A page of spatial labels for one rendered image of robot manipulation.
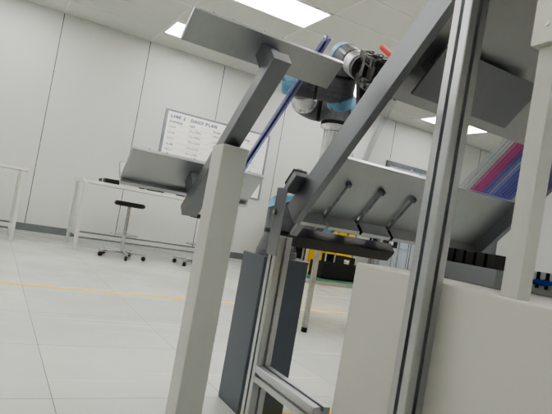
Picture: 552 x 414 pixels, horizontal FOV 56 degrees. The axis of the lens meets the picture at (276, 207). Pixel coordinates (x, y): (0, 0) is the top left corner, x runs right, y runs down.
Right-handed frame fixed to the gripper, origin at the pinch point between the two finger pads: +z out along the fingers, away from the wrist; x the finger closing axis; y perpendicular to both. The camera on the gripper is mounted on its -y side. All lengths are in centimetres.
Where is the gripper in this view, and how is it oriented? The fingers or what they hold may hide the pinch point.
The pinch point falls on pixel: (392, 98)
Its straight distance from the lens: 135.8
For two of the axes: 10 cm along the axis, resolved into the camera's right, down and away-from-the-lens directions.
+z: 2.8, 5.1, -8.1
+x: 9.4, 0.1, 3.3
